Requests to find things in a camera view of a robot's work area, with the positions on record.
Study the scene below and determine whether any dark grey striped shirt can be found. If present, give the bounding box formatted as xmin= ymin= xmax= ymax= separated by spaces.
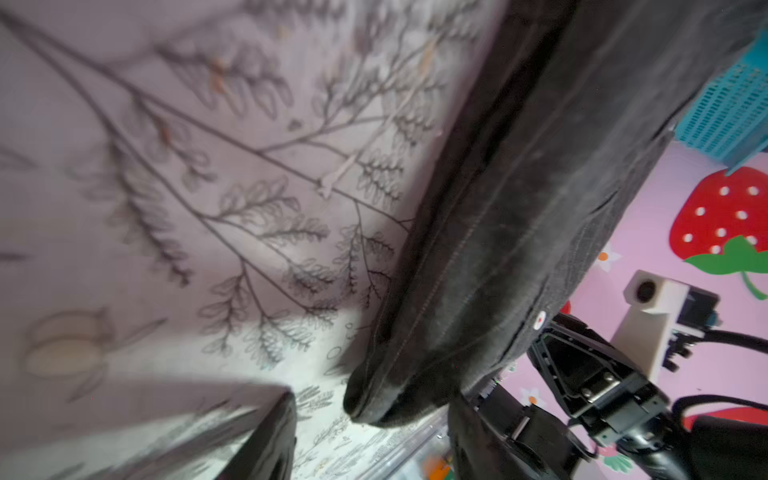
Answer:
xmin=343 ymin=1 xmax=767 ymax=428

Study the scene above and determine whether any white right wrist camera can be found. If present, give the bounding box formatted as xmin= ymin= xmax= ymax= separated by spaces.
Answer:
xmin=610 ymin=270 xmax=690 ymax=383

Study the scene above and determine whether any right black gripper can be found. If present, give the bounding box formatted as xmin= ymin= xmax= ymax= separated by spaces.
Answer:
xmin=448 ymin=314 xmax=690 ymax=479

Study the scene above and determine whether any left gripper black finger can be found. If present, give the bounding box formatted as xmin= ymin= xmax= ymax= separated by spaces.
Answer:
xmin=215 ymin=390 xmax=298 ymax=480

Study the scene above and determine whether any teal plastic basket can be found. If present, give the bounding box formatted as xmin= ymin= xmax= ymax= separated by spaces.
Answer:
xmin=675 ymin=31 xmax=767 ymax=175

